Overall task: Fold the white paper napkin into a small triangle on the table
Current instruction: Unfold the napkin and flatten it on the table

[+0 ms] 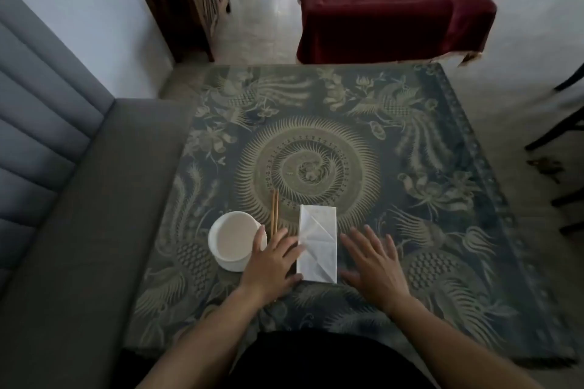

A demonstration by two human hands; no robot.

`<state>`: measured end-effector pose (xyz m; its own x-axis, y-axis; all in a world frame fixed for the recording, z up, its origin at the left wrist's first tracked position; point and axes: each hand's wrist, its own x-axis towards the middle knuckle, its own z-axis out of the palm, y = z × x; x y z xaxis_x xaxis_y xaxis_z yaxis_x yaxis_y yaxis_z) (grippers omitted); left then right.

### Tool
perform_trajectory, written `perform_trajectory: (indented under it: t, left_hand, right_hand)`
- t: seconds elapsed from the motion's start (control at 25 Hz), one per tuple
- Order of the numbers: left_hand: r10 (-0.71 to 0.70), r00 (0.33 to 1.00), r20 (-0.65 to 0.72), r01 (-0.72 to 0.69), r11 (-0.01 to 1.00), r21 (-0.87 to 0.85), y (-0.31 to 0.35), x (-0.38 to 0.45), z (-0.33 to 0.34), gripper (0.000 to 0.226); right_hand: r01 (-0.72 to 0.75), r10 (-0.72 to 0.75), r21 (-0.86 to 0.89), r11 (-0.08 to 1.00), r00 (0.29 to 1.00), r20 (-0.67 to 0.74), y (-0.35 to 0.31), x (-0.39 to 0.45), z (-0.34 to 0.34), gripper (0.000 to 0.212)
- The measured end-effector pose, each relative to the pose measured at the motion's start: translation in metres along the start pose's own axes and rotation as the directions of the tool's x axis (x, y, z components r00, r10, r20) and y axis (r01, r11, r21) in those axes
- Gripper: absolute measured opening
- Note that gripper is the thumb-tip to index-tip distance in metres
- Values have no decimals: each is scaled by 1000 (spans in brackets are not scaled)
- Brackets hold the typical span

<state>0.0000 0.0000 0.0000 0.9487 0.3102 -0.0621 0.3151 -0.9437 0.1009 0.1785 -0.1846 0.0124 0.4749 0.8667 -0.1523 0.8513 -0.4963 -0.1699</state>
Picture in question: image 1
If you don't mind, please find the person's right hand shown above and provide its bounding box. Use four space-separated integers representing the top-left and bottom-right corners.
339 225 414 312

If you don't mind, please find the person's left hand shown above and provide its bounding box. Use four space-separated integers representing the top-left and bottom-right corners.
237 225 307 304

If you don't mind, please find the white paper napkin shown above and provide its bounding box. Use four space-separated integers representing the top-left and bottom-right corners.
296 204 338 284

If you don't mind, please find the person's right forearm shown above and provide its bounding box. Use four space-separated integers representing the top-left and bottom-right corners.
388 295 544 389

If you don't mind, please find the person's left forearm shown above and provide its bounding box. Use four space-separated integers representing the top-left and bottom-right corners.
134 284 277 389

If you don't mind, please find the person's black shirt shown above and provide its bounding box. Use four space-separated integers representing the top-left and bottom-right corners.
228 329 440 389

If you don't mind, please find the white bowl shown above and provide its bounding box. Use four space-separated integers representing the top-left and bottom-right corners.
207 211 268 266

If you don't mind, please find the blue phoenix patterned tablecloth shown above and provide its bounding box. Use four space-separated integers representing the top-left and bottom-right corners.
123 63 578 362

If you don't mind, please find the small floor debris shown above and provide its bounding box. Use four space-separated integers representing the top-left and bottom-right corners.
527 156 565 183

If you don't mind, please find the grey upholstered sofa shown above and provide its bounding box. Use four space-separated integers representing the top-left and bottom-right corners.
0 0 197 389

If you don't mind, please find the black chair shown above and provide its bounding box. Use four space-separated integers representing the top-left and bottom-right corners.
553 61 584 93
523 105 584 236

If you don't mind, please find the dark red tablecloth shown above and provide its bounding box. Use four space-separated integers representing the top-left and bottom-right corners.
294 0 498 67

